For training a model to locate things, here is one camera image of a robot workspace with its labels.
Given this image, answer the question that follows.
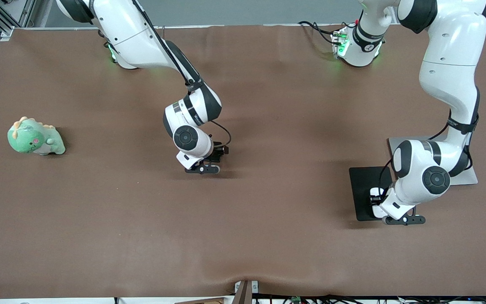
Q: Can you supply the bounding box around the white computer mouse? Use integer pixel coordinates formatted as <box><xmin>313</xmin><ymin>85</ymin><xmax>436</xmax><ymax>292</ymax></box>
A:
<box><xmin>369</xmin><ymin>188</ymin><xmax>389</xmax><ymax>219</ymax></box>

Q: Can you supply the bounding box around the black mouse pad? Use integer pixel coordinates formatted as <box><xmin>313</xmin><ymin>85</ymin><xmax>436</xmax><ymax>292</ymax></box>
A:
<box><xmin>348</xmin><ymin>166</ymin><xmax>400</xmax><ymax>222</ymax></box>

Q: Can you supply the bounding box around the silver laptop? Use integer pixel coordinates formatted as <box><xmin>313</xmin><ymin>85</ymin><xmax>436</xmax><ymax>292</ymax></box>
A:
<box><xmin>388</xmin><ymin>135</ymin><xmax>478</xmax><ymax>187</ymax></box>

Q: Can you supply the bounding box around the brown table cover mat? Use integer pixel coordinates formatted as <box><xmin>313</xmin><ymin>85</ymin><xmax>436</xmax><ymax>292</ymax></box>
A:
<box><xmin>0</xmin><ymin>23</ymin><xmax>486</xmax><ymax>299</ymax></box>

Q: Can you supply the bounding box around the green dinosaur plush toy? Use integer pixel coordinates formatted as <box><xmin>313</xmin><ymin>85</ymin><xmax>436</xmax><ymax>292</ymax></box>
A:
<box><xmin>8</xmin><ymin>117</ymin><xmax>66</xmax><ymax>155</ymax></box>

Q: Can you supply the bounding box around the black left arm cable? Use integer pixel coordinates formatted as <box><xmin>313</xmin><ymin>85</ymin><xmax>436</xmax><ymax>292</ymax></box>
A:
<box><xmin>377</xmin><ymin>157</ymin><xmax>396</xmax><ymax>199</ymax></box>

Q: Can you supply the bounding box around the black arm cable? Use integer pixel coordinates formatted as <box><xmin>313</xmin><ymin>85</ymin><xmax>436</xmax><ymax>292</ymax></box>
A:
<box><xmin>377</xmin><ymin>157</ymin><xmax>396</xmax><ymax>199</ymax></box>
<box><xmin>131</xmin><ymin>0</ymin><xmax>232</xmax><ymax>148</ymax></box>

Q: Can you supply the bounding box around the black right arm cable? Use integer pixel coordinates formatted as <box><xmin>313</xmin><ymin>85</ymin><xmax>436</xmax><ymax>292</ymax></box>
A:
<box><xmin>131</xmin><ymin>0</ymin><xmax>232</xmax><ymax>148</ymax></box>

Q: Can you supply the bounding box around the metal table edge bracket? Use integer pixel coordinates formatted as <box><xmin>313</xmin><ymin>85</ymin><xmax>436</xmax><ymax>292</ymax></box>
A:
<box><xmin>234</xmin><ymin>280</ymin><xmax>259</xmax><ymax>304</ymax></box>

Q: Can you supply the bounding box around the black base power cable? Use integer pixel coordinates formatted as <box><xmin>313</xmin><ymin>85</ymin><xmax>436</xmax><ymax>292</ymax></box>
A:
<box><xmin>298</xmin><ymin>20</ymin><xmax>341</xmax><ymax>45</ymax></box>

